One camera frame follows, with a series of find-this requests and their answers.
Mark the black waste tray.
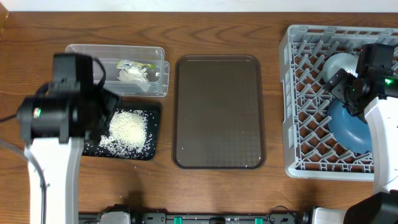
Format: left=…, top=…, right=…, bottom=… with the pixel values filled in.
left=82, top=99, right=162, bottom=161

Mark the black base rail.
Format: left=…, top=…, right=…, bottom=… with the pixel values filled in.
left=78, top=204, right=312, bottom=224

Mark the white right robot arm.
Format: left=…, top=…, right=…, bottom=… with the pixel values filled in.
left=309, top=69, right=397, bottom=224

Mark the dark blue bowl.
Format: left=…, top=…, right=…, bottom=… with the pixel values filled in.
left=327, top=100, right=373, bottom=154

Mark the clear plastic bin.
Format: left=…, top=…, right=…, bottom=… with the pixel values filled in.
left=65, top=44, right=170, bottom=97

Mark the yellow snack wrapper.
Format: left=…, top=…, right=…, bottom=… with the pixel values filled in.
left=116, top=60, right=155, bottom=70

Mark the green bowl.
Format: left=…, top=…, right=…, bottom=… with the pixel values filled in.
left=320, top=53, right=359, bottom=83

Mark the grey dishwasher rack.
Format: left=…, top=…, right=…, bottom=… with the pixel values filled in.
left=279, top=25, right=397, bottom=182

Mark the brown serving tray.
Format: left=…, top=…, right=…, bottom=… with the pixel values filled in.
left=172, top=55, right=267, bottom=170

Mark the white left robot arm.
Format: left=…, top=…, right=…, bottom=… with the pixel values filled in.
left=17, top=85, right=120, bottom=223

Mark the white rice pile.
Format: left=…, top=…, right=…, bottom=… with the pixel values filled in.
left=86, top=108, right=155, bottom=157

